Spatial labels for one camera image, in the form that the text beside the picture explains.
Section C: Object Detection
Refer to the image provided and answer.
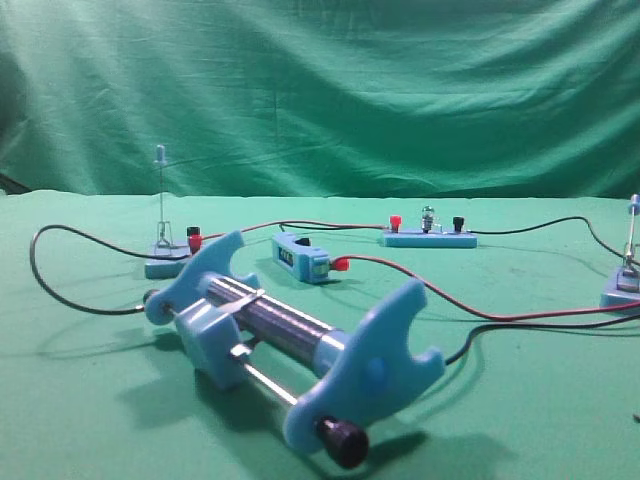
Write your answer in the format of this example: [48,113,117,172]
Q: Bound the small clear light bulb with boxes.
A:
[421,206,435,234]

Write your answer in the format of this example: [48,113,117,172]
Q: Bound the blue bulb holder base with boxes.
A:
[381,215,478,249]

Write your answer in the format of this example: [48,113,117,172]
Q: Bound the blue battery holder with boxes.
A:
[271,232,350,284]

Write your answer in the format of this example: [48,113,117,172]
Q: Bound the blue sliding rheostat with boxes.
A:
[143,231,445,468]

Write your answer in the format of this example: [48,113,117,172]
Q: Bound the green backdrop cloth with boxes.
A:
[1,1,639,198]

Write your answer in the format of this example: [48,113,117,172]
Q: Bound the green table cloth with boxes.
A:
[1,191,639,479]

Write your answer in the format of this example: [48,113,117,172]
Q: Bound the long red wire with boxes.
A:
[331,254,640,322]

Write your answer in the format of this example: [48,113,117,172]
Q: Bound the red wire to bulb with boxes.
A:
[202,220,391,243]

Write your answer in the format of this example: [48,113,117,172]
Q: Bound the left blue knife switch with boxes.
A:
[144,144,202,280]

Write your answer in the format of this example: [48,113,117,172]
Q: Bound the blue knife switch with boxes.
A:
[600,194,639,313]
[144,144,202,280]

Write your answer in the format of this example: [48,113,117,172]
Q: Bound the black wire from rheostat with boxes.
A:
[443,315,640,366]

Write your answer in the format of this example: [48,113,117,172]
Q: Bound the black wire left loop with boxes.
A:
[29,224,161,317]

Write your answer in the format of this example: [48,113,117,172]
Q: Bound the black wire right of bulb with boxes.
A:
[469,215,640,268]

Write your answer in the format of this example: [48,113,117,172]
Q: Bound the right blue knife switch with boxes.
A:
[600,194,639,313]

